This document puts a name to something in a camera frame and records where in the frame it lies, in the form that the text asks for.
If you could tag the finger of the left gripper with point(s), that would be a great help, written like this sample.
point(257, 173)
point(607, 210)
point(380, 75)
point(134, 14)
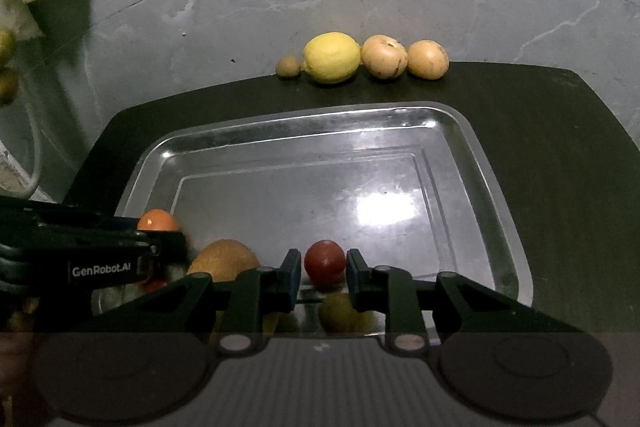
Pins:
point(172, 247)

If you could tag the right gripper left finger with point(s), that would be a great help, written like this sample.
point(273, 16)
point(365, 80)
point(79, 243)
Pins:
point(199, 306)

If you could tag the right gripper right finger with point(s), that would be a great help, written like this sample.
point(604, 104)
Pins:
point(457, 304)

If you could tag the dark red cherry tomato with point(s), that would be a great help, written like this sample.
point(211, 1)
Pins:
point(152, 285)

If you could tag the green yellow mango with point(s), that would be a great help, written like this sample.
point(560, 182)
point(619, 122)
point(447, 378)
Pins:
point(224, 260)

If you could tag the brown kiwi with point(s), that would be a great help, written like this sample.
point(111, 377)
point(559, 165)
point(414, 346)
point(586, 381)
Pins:
point(337, 316)
point(288, 67)

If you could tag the smooth tan passion fruit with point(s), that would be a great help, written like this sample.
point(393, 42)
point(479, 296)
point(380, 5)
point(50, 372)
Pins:
point(428, 60)

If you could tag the yellow lemon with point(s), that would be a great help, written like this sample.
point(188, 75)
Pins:
point(332, 57)

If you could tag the silver metal tray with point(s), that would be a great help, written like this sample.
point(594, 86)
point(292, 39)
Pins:
point(406, 185)

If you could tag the potato in bag right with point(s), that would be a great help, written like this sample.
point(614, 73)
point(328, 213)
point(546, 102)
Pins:
point(9, 85)

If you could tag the potato in bag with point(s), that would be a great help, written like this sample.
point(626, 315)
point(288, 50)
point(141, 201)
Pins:
point(7, 47)
point(9, 85)

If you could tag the potato in bag upper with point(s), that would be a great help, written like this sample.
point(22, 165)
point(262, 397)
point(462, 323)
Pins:
point(7, 47)

